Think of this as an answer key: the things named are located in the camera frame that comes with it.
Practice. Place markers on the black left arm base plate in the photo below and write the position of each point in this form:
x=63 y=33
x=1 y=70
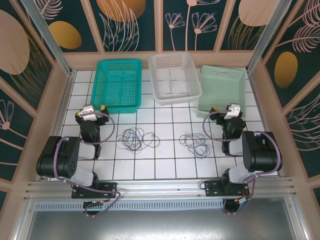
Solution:
x=107 y=190

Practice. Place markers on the aluminium corner post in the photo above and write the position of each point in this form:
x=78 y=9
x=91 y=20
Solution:
x=47 y=35
x=267 y=32

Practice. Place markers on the white plastic basket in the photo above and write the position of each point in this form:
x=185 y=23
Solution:
x=172 y=80

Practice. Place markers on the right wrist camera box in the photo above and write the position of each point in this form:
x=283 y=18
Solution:
x=232 y=111

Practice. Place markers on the light green plastic basket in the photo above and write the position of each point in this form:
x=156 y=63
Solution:
x=220 y=85

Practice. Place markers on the small controller board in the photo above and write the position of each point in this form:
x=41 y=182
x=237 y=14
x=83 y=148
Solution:
x=95 y=203
x=242 y=201

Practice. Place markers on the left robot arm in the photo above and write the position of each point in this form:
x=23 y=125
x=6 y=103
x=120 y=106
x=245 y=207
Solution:
x=50 y=160

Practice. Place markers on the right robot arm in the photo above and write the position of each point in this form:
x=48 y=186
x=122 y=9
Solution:
x=262 y=155

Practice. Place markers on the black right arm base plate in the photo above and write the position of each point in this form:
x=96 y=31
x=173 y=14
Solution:
x=212 y=188

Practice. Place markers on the grey metal sheet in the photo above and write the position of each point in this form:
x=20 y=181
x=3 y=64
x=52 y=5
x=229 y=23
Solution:
x=160 y=225

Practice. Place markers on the teal plastic basket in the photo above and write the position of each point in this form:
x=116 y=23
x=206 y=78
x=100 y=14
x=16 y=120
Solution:
x=116 y=85

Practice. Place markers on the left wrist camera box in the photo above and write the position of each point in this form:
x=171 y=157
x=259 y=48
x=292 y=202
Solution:
x=88 y=112

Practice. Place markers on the aluminium mounting rail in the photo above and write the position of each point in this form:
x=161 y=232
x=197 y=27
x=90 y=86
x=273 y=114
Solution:
x=162 y=186

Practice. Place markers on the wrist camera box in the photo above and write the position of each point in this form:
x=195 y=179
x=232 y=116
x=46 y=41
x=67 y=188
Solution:
x=88 y=112
x=232 y=111

